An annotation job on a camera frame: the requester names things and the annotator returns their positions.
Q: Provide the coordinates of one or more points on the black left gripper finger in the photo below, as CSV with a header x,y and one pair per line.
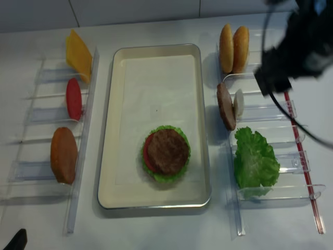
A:
x,y
18,242

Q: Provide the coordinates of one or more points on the brown meat patty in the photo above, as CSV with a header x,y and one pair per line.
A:
x,y
168,152

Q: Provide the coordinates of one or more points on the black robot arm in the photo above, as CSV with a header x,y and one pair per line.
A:
x,y
305,51

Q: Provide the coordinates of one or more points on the lettuce leaf on tray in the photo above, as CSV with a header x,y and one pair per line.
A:
x,y
157,176

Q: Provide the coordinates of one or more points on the tomato slice on tray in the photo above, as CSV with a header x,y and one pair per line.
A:
x,y
147,162

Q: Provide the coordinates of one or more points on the red tomato slice in rack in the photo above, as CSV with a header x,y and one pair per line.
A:
x,y
74,99

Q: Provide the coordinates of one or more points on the yellow cheese slice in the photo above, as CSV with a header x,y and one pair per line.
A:
x,y
78,56

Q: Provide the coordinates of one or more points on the large lettuce leaf in rack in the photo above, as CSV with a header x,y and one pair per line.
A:
x,y
256,168

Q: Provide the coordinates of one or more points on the meat patty in right rack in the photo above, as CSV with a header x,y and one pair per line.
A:
x,y
226,107

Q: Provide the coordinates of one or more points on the clear acrylic rack left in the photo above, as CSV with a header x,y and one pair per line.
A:
x,y
26,175

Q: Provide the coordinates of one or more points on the clear acrylic rack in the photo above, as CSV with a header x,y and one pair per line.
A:
x,y
294,187
26,175

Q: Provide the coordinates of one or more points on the brown bun in left rack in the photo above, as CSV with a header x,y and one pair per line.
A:
x,y
63,155

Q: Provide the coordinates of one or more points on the cream metal tray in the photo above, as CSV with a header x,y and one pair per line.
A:
x,y
154,195

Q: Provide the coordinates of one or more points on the white tray liner paper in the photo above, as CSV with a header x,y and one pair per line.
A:
x,y
158,91

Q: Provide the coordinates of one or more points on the clear acrylic rack right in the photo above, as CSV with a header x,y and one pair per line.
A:
x,y
294,187

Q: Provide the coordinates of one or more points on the golden bun left of pair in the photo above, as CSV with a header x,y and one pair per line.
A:
x,y
226,49

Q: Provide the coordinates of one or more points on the golden bun of pair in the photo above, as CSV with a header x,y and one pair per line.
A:
x,y
241,49
226,49

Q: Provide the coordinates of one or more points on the golden bun right of pair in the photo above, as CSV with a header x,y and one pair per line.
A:
x,y
241,49

